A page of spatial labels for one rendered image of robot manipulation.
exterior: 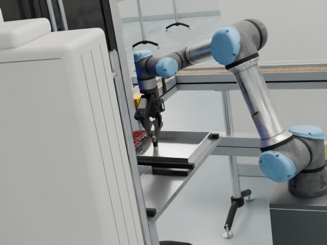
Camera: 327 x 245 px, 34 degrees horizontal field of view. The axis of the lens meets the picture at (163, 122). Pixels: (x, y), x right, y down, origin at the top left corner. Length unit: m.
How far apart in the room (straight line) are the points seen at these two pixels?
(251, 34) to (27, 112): 0.89
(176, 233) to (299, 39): 1.41
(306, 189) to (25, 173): 1.05
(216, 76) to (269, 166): 1.28
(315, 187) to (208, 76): 1.27
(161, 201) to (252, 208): 1.72
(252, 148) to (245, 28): 1.43
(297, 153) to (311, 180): 0.16
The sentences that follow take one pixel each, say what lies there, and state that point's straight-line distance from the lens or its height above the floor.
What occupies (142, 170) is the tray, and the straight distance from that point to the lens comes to 2.02.
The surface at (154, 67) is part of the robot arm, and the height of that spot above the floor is 1.24.
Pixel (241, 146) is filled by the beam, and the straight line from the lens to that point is 3.13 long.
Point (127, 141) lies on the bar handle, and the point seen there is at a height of 1.26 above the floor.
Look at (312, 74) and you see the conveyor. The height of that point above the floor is 0.92.
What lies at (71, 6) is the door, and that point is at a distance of 2.06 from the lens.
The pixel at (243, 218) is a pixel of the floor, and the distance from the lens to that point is 3.38.
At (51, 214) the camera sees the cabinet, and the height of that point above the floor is 1.18.
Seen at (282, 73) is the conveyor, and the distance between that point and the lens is 2.88.
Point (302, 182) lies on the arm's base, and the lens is 1.93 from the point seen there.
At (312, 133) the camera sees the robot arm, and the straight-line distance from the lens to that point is 1.86.
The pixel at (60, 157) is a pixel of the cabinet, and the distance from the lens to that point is 1.14.
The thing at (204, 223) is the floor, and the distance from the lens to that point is 3.38.
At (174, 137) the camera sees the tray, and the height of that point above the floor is 0.89.
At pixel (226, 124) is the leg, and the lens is 3.12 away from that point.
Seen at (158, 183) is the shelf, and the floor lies 0.88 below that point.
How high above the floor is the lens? 1.73
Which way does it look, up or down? 20 degrees down
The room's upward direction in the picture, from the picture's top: 9 degrees counter-clockwise
